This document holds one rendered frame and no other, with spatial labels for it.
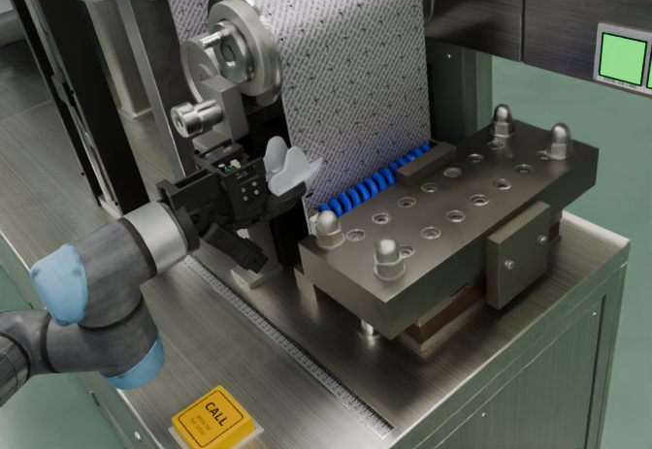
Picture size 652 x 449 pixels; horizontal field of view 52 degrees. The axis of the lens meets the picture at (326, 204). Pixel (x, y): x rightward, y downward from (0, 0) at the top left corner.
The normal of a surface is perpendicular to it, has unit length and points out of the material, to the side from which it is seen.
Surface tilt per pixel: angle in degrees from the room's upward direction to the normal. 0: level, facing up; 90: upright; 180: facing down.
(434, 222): 0
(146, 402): 0
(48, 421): 0
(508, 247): 90
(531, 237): 90
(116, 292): 94
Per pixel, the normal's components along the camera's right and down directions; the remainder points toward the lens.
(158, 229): 0.33, -0.33
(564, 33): -0.77, 0.46
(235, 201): 0.62, 0.37
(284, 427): -0.14, -0.81
